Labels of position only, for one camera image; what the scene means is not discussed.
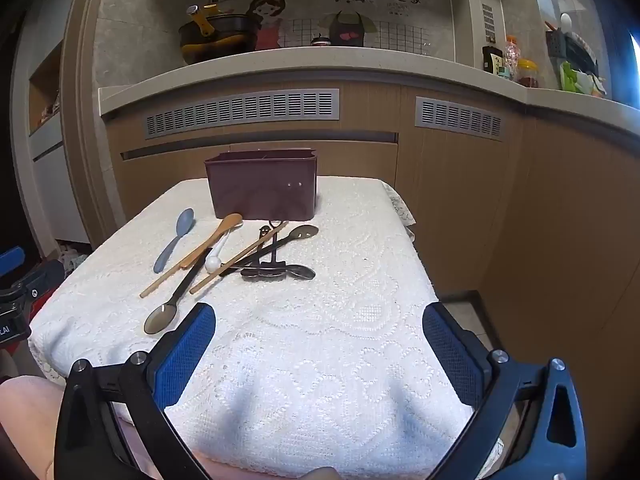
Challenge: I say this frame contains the grey dish rack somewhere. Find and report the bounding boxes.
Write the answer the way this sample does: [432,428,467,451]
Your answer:
[545,12,601,76]

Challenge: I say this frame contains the white plastic spoon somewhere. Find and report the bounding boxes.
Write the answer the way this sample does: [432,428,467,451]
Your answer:
[204,232,231,274]

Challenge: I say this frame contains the green cloth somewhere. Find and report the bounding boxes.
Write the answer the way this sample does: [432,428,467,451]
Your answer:
[559,61,608,98]

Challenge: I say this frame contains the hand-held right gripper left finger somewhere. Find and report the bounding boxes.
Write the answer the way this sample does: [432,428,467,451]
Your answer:
[54,302,217,480]

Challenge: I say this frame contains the yellow-lid jar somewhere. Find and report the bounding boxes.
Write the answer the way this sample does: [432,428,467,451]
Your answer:
[516,58,541,88]

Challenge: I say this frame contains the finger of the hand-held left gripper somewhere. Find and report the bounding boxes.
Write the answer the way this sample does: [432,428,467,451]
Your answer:
[0,246,27,277]
[0,259,67,313]

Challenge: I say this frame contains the shovel-shaped metal spoon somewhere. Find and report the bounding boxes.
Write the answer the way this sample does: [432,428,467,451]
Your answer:
[241,218,288,281]

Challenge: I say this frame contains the blue-grey plastic spoon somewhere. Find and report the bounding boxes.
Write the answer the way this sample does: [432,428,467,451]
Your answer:
[153,208,195,274]

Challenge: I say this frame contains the wooden kitchen cabinet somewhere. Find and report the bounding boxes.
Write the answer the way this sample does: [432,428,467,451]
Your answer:
[102,77,640,411]

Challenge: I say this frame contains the maroon plastic utensil holder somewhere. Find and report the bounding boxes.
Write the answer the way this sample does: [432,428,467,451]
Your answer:
[204,148,321,222]

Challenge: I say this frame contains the cartoon wall sticker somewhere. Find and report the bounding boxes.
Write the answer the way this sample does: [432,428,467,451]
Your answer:
[207,0,431,53]

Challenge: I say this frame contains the short grey vent grille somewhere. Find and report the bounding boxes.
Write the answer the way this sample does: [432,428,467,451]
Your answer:
[415,96,503,141]

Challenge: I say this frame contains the black wok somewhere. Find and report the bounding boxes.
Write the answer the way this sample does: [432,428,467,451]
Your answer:
[178,12,258,66]

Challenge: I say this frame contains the wooden spoon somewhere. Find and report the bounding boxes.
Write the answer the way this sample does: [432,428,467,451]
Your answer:
[179,213,244,269]

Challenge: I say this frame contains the white shelf cabinet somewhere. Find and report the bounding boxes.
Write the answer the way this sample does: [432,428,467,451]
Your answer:
[10,25,96,256]

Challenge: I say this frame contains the long grey vent grille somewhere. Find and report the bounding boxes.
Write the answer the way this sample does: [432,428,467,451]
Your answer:
[145,89,341,139]

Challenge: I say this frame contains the clear bottle orange cap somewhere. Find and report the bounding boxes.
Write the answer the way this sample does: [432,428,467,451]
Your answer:
[504,35,521,81]

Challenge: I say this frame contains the white wall vent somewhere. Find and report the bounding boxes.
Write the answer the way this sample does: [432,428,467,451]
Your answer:
[481,2,496,43]

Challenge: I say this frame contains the dark sauce bottle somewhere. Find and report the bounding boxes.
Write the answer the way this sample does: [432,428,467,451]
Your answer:
[481,46,506,73]

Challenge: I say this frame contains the white lace tablecloth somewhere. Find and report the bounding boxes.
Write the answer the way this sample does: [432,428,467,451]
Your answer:
[27,176,506,479]

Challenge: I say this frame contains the smiley-handle metal spoon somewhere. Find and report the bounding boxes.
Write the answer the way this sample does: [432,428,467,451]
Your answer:
[256,226,317,281]

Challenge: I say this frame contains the beige kitchen countertop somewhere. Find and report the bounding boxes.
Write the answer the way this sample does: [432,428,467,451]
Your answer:
[98,46,640,136]

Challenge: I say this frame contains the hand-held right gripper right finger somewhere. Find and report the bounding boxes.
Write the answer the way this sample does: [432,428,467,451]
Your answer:
[422,302,587,480]

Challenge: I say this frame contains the patterned house slippers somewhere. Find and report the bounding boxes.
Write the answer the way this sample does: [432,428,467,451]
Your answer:
[57,251,90,273]

